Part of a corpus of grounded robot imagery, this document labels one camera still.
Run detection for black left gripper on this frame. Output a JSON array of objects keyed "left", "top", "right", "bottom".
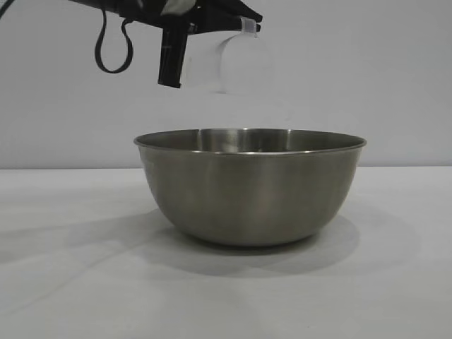
[{"left": 71, "top": 0, "right": 264, "bottom": 89}]

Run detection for translucent plastic measuring cup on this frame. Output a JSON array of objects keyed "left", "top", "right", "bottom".
[{"left": 211, "top": 16, "right": 278, "bottom": 95}]

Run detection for stainless steel mixing bowl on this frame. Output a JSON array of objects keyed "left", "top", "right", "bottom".
[{"left": 133, "top": 127, "right": 367, "bottom": 247}]

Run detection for grey left wrist camera bracket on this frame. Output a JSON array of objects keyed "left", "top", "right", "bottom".
[{"left": 162, "top": 0, "right": 196, "bottom": 17}]

